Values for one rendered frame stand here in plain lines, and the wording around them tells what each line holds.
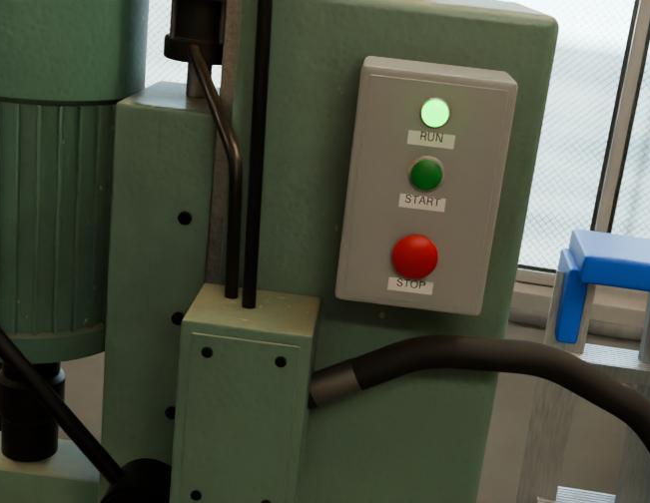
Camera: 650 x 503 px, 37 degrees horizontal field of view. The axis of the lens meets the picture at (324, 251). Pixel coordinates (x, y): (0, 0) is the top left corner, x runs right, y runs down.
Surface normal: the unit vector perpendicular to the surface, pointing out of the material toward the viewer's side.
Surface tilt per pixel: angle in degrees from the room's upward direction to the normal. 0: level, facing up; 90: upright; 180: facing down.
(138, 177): 90
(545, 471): 81
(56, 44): 90
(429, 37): 90
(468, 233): 90
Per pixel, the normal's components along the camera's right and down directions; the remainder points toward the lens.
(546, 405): -0.21, 0.12
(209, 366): -0.07, 0.29
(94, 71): 0.69, 0.29
